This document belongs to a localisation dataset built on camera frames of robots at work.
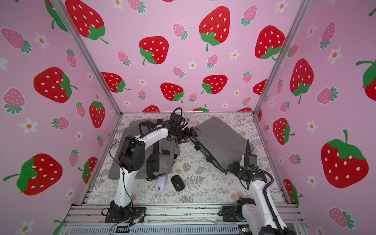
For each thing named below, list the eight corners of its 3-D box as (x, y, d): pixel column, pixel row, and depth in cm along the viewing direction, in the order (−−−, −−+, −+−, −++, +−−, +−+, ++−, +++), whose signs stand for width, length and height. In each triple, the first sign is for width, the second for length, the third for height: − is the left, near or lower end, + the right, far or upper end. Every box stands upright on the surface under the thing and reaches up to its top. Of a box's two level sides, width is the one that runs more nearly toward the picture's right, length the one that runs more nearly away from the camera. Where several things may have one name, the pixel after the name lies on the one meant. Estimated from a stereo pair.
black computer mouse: (177, 193, 83) (177, 192, 81) (170, 179, 88) (169, 178, 86) (186, 187, 85) (186, 185, 83) (178, 174, 90) (178, 172, 88)
